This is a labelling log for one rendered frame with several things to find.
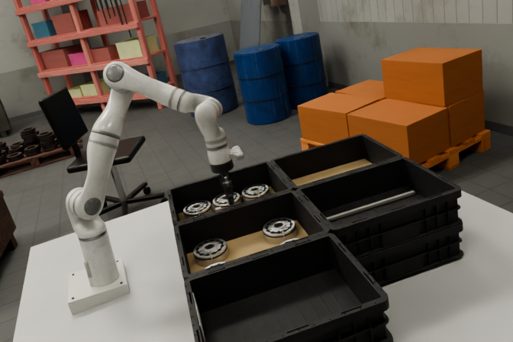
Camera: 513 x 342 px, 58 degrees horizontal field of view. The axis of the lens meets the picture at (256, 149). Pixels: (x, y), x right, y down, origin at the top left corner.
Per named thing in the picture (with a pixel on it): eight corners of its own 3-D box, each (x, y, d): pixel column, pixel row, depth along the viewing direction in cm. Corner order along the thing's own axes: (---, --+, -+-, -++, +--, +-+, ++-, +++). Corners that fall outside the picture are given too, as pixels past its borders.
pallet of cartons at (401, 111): (508, 153, 346) (507, 49, 319) (384, 201, 314) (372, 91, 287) (392, 117, 472) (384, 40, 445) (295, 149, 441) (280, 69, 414)
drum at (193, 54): (245, 108, 622) (229, 32, 587) (195, 121, 605) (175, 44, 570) (232, 99, 683) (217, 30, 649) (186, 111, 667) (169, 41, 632)
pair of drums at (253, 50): (343, 101, 557) (333, 31, 528) (256, 129, 525) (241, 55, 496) (315, 93, 620) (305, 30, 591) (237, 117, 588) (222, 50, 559)
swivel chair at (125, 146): (153, 186, 424) (118, 71, 387) (179, 211, 365) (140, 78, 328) (77, 215, 396) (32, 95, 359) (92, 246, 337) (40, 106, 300)
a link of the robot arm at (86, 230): (59, 192, 145) (73, 240, 151) (73, 198, 139) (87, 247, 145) (85, 182, 152) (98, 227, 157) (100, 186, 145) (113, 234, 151)
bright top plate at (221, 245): (195, 262, 133) (194, 260, 132) (193, 245, 142) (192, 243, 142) (228, 253, 134) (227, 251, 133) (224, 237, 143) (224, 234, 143)
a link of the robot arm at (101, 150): (100, 133, 142) (85, 130, 148) (75, 219, 139) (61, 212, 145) (125, 140, 148) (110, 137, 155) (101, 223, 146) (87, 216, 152)
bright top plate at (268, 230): (267, 240, 136) (266, 238, 136) (259, 224, 146) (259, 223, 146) (299, 230, 138) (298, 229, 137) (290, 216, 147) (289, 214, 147)
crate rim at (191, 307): (202, 377, 86) (199, 367, 85) (185, 287, 114) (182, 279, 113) (392, 308, 93) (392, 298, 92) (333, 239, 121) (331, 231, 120)
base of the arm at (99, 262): (89, 289, 151) (76, 243, 145) (92, 274, 159) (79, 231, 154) (118, 282, 152) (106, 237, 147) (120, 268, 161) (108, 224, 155)
